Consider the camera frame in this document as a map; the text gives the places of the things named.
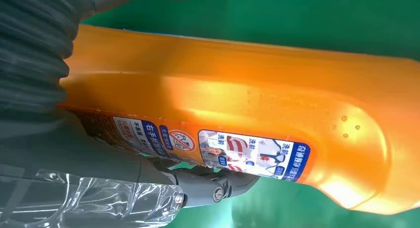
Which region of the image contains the clear plastic wrap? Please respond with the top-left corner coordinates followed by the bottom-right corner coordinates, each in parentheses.
top-left (0, 169), bottom-right (185, 228)

